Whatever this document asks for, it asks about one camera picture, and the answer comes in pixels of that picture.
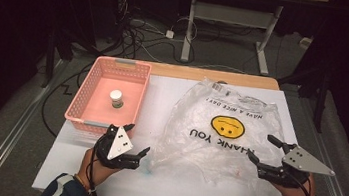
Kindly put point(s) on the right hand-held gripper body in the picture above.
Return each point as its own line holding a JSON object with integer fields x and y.
{"x": 302, "y": 160}

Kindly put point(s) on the clear smiley plastic bag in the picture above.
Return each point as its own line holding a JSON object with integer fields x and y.
{"x": 196, "y": 147}

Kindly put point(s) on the black stand leg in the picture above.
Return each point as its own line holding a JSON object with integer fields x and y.
{"x": 49, "y": 62}

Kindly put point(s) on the white metal desk frame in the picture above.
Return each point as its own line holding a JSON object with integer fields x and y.
{"x": 189, "y": 29}

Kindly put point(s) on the white-capped small bottle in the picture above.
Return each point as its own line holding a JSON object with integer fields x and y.
{"x": 116, "y": 99}

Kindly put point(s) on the pink plastic basket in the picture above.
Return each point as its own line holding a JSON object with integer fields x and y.
{"x": 112, "y": 107}

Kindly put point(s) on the white board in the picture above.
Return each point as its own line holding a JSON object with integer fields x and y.
{"x": 161, "y": 103}

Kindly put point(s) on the person's left hand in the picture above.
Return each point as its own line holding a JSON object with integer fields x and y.
{"x": 93, "y": 172}

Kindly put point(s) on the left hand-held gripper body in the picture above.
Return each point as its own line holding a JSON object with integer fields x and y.
{"x": 119, "y": 145}

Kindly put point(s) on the white power adapter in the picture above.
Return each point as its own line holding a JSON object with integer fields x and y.
{"x": 169, "y": 34}

